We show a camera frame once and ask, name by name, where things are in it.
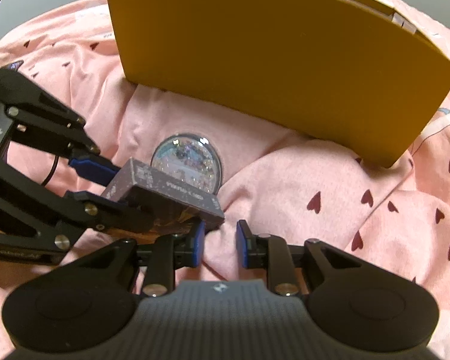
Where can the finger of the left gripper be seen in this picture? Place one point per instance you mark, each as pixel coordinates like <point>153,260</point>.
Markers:
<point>113,214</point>
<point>96,169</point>

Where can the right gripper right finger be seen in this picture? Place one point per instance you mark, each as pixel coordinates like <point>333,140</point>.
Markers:
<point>270,253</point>

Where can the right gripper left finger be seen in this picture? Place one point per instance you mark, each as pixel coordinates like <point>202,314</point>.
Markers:
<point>170,253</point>

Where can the purple anime card box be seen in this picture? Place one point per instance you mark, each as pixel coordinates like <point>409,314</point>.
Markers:
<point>159,202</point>

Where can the clear glitter round case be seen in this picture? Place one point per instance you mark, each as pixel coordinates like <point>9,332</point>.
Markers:
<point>190,158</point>

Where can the pink patterned bed sheet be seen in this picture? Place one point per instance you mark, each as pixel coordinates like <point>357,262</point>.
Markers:
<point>277,180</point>

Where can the orange cardboard storage box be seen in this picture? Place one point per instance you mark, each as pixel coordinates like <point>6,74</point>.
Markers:
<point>349,71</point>

